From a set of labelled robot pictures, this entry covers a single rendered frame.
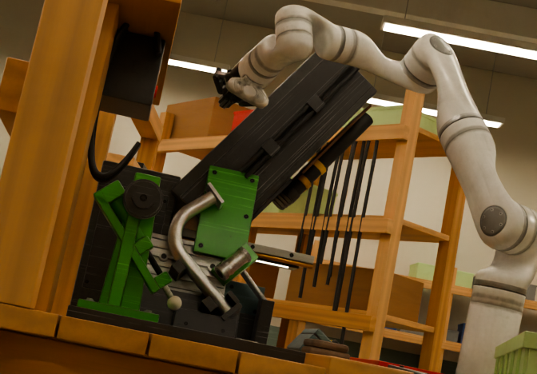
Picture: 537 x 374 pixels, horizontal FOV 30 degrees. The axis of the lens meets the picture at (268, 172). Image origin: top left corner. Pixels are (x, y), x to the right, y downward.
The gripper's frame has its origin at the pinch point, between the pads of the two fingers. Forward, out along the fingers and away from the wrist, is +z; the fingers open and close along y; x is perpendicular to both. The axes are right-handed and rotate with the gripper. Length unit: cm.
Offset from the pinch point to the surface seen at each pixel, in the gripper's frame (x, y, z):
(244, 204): 12.7, -15.9, 13.3
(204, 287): 35.4, -14.0, 12.0
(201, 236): 23.5, -10.2, 15.5
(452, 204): -153, -175, 206
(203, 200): 17.2, -6.7, 12.3
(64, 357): 72, 13, -21
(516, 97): -624, -451, 618
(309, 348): 48, -30, -14
